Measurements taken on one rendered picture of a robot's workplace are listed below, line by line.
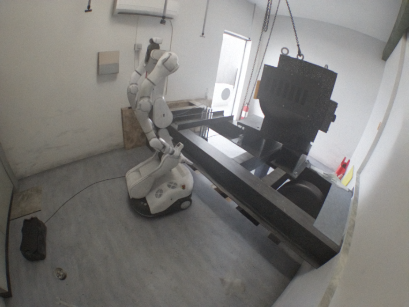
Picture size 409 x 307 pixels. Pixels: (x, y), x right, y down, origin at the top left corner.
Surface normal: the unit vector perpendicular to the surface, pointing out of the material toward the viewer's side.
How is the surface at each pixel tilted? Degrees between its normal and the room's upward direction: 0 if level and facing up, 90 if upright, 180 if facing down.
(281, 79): 90
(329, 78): 90
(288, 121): 90
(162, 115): 90
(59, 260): 0
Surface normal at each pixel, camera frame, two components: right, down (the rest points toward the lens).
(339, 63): -0.76, 0.26
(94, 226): 0.14, -0.83
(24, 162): 0.64, 0.49
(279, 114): -0.59, 0.36
